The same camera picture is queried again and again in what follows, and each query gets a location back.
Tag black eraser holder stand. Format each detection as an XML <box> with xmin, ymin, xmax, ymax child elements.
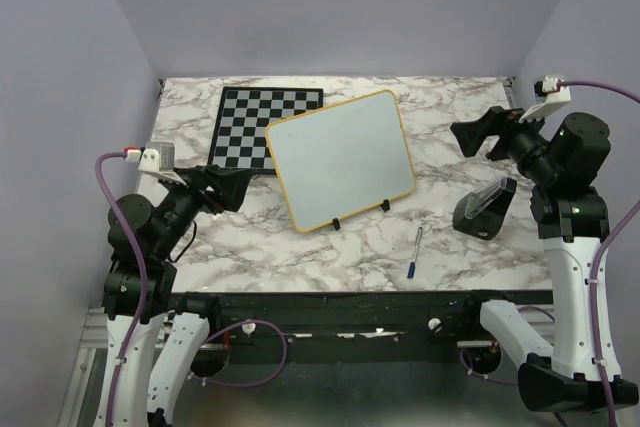
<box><xmin>452</xmin><ymin>177</ymin><xmax>517</xmax><ymax>241</ymax></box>

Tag black white chessboard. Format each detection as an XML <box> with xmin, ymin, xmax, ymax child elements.
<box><xmin>208</xmin><ymin>87</ymin><xmax>324</xmax><ymax>175</ymax></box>

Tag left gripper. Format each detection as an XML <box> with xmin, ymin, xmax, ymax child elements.
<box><xmin>153</xmin><ymin>163</ymin><xmax>254</xmax><ymax>258</ymax></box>

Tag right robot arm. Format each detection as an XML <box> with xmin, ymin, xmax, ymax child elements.
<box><xmin>450</xmin><ymin>106</ymin><xmax>639</xmax><ymax>415</ymax></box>

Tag yellow framed whiteboard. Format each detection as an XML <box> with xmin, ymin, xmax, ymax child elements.
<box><xmin>265</xmin><ymin>89</ymin><xmax>416</xmax><ymax>233</ymax></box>

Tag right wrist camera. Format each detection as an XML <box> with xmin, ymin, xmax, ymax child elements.
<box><xmin>518</xmin><ymin>75</ymin><xmax>572</xmax><ymax>123</ymax></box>

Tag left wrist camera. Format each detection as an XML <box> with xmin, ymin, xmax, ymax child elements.
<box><xmin>138</xmin><ymin>141</ymin><xmax>184</xmax><ymax>184</ymax></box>

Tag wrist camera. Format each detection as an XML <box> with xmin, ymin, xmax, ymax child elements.
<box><xmin>518</xmin><ymin>75</ymin><xmax>572</xmax><ymax>123</ymax></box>
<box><xmin>138</xmin><ymin>141</ymin><xmax>184</xmax><ymax>184</ymax></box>

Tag black wire board easel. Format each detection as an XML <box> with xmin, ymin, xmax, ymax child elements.
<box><xmin>331</xmin><ymin>199</ymin><xmax>390</xmax><ymax>231</ymax></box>

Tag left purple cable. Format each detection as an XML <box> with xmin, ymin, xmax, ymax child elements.
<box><xmin>94</xmin><ymin>149</ymin><xmax>151</xmax><ymax>427</ymax></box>

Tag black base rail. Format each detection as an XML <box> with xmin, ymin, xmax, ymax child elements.
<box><xmin>197</xmin><ymin>290</ymin><xmax>553</xmax><ymax>365</ymax></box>

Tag blue whiteboard marker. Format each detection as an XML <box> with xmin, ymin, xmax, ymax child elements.
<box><xmin>407</xmin><ymin>227</ymin><xmax>423</xmax><ymax>279</ymax></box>

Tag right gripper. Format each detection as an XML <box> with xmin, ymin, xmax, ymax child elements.
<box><xmin>451</xmin><ymin>102</ymin><xmax>561</xmax><ymax>184</ymax></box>

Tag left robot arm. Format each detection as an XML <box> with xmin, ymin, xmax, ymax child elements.
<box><xmin>95</xmin><ymin>164</ymin><xmax>253</xmax><ymax>426</ymax></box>

